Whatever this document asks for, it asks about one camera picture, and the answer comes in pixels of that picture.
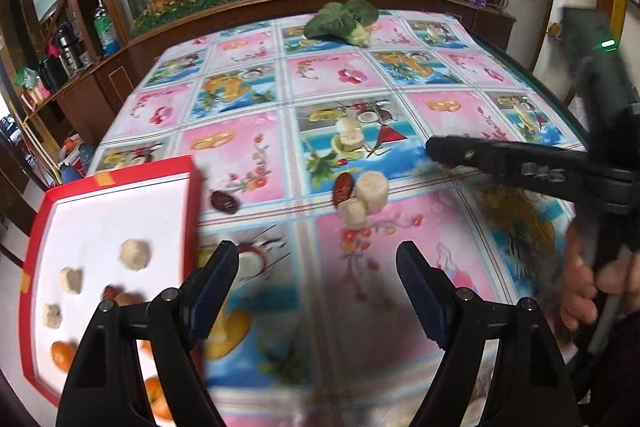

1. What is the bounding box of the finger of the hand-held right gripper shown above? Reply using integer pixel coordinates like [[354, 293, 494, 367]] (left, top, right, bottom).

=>
[[425, 134, 601, 202]]

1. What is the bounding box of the small blocky beige corn piece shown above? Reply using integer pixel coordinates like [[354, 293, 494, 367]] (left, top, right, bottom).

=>
[[340, 199, 370, 229]]

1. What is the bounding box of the large beige corn cob piece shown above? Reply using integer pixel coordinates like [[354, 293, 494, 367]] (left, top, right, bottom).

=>
[[355, 172, 390, 215]]

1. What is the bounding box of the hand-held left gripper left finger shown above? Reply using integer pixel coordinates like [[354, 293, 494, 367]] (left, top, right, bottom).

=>
[[55, 241, 240, 427]]

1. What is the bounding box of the person's right hand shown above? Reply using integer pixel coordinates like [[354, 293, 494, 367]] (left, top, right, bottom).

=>
[[559, 224, 640, 333]]

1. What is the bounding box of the green blue plastic bottle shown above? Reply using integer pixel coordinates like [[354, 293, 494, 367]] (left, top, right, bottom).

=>
[[94, 7, 120, 56]]

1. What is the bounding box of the green broccoli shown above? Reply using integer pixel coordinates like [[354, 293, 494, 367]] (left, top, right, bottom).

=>
[[304, 0, 380, 46]]

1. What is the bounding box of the black steel thermos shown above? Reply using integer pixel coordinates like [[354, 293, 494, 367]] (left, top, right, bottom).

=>
[[52, 23, 83, 70]]

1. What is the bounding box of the green snack packet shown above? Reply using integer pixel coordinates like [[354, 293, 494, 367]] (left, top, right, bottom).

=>
[[15, 66, 41, 88]]

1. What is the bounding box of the dark brown date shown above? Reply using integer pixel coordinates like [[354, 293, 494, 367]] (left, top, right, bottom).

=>
[[209, 190, 241, 214]]

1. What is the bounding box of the printed pink blue tablecloth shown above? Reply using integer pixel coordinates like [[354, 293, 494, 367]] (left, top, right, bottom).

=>
[[85, 9, 591, 427]]

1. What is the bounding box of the pink box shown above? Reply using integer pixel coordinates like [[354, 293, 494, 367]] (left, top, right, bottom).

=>
[[22, 87, 51, 108]]

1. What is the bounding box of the orange tangerine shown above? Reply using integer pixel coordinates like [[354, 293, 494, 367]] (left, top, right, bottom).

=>
[[144, 374, 173, 425], [51, 341, 80, 370]]

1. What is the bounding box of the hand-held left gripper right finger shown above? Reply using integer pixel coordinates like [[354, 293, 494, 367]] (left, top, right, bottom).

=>
[[395, 241, 583, 427]]

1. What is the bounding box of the red box with white inside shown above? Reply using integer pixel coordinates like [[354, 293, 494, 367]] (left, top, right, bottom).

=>
[[19, 155, 203, 410]]

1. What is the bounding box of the brown wooden cabinet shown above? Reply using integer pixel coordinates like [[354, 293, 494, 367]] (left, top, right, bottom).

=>
[[0, 0, 518, 188]]

